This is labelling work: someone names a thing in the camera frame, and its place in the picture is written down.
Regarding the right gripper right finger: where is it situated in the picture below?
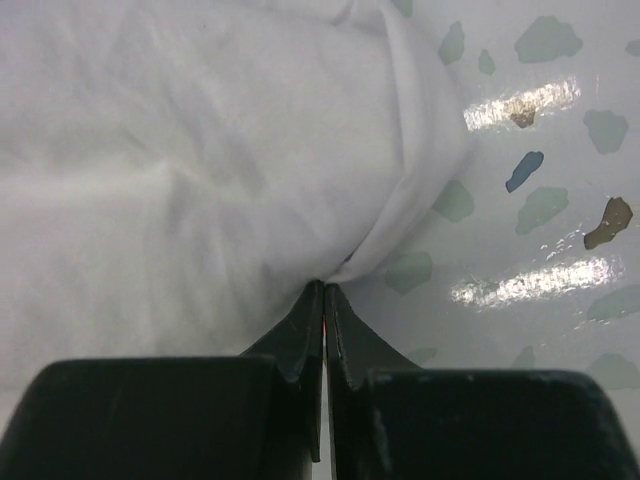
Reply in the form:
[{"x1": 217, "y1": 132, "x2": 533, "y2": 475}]
[{"x1": 324, "y1": 285, "x2": 639, "y2": 479}]

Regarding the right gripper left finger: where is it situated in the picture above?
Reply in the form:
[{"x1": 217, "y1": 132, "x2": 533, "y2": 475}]
[{"x1": 1, "y1": 282, "x2": 323, "y2": 479}]

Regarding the white printed tank top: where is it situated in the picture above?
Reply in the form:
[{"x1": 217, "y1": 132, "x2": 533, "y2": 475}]
[{"x1": 0, "y1": 0, "x2": 476, "y2": 396}]

